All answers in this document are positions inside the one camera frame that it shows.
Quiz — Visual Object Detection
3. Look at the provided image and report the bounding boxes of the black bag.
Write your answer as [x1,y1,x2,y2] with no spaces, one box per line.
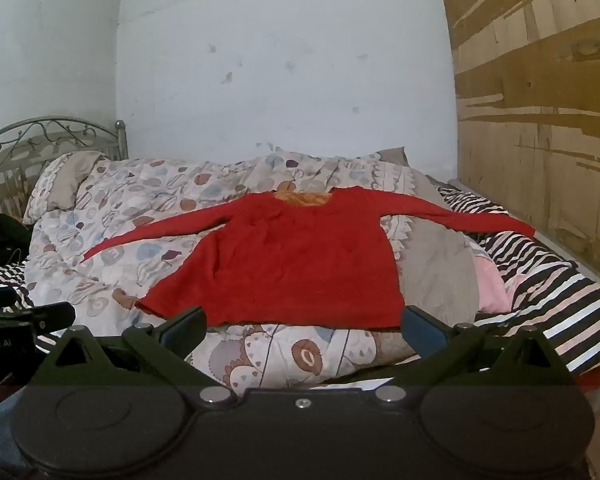
[0,200,33,272]

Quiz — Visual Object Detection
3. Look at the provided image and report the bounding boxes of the patterned pillow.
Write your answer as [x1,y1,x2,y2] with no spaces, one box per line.
[22,151,106,226]

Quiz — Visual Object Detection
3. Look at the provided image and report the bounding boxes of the metal bed headboard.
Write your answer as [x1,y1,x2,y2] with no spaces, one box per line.
[0,116,129,206]

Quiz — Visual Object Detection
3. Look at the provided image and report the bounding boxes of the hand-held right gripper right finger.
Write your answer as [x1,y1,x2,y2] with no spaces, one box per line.
[375,306,578,406]

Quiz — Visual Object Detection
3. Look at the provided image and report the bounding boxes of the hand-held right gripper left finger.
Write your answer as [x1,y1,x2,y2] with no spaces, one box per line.
[32,306,233,408]

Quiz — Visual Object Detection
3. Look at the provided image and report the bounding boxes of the striped bed sheet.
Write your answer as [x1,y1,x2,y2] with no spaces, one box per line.
[0,180,600,377]

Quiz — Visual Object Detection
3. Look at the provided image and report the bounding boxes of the pink cloth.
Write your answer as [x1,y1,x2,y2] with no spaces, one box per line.
[472,255,520,314]

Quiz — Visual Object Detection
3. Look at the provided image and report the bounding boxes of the red sweater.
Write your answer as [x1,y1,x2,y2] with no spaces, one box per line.
[82,186,537,330]

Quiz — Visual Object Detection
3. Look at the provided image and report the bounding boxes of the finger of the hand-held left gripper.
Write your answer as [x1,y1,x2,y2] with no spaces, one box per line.
[0,301,77,335]

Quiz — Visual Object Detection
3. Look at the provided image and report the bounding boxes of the patterned quilt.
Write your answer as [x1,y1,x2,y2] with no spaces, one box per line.
[22,147,481,392]

